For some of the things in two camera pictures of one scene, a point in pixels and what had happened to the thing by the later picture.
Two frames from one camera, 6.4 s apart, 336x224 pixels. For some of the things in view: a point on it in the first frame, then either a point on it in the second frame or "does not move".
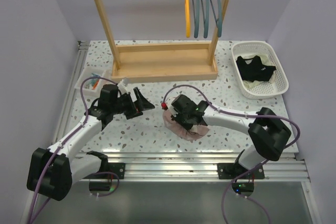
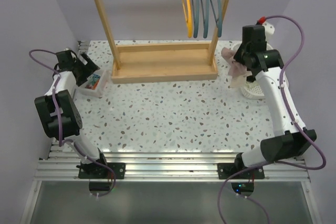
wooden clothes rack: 167,61 does not move
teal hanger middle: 206,20 does not move
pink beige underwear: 192,132 → 237,72
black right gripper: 176,118 → 238,57
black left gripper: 141,104 → 89,68
